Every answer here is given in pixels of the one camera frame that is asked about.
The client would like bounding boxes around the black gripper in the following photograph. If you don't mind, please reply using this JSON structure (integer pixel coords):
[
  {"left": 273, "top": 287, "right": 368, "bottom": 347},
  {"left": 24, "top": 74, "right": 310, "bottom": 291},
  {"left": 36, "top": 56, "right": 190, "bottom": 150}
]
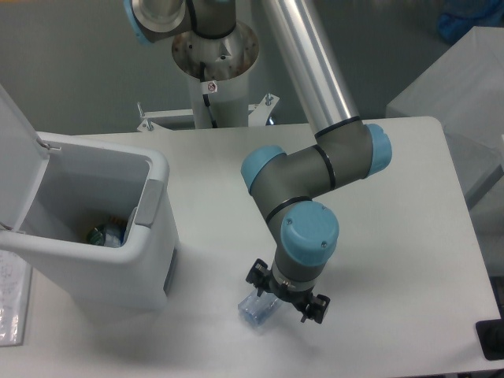
[{"left": 246, "top": 258, "right": 331, "bottom": 324}]

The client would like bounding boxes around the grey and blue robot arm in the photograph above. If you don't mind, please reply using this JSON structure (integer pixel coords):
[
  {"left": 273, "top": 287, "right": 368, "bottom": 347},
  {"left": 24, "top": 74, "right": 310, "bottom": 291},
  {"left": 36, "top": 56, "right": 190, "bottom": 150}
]
[{"left": 124, "top": 1, "right": 392, "bottom": 327}]

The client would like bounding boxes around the trash inside the can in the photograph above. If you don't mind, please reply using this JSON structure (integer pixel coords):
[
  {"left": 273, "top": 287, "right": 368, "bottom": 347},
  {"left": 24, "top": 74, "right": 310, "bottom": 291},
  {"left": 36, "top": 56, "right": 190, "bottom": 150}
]
[{"left": 86, "top": 217, "right": 128, "bottom": 248}]

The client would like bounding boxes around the white open trash can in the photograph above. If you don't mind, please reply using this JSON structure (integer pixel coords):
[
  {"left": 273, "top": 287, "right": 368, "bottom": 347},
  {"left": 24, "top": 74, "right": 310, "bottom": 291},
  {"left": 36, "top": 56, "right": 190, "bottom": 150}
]
[{"left": 1, "top": 92, "right": 178, "bottom": 309}]

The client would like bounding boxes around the clear plastic water bottle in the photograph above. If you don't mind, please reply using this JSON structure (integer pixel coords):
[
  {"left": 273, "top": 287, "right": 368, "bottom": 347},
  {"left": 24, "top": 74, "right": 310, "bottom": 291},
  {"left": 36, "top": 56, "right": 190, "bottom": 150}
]
[{"left": 237, "top": 289, "right": 283, "bottom": 328}]

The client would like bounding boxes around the black device at table edge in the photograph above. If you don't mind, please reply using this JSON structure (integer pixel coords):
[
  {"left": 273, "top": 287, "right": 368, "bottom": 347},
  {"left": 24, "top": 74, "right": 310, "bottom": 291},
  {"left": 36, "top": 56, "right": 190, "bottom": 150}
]
[{"left": 476, "top": 319, "right": 503, "bottom": 361}]

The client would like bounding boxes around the translucent white box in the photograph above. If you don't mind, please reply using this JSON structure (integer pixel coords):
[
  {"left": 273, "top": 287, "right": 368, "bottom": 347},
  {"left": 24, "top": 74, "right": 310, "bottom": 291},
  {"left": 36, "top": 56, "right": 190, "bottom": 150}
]
[{"left": 386, "top": 27, "right": 503, "bottom": 208}]

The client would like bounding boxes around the laminated paper sheet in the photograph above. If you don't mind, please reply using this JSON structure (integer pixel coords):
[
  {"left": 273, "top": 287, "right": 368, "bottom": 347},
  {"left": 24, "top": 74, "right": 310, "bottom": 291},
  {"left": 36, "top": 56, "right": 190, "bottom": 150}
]
[{"left": 1, "top": 250, "right": 32, "bottom": 347}]

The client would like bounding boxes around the blue object in background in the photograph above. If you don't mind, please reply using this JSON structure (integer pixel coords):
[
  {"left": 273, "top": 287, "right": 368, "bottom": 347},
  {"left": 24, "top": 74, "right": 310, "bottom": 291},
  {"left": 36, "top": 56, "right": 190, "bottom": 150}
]
[{"left": 436, "top": 1, "right": 503, "bottom": 45}]

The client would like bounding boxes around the white pedestal base bracket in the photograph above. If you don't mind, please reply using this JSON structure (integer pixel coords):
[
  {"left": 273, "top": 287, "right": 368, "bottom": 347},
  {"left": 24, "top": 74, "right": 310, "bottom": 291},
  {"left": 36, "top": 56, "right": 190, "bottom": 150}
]
[{"left": 136, "top": 93, "right": 280, "bottom": 132}]

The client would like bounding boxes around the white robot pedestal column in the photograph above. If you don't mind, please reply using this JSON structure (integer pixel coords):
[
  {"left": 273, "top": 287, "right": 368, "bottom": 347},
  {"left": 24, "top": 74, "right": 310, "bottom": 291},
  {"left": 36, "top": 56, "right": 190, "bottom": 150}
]
[{"left": 172, "top": 21, "right": 259, "bottom": 128}]

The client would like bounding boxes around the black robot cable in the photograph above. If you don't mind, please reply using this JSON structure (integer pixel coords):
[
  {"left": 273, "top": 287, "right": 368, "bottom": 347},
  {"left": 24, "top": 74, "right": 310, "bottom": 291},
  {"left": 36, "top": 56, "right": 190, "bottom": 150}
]
[{"left": 198, "top": 61, "right": 218, "bottom": 129}]

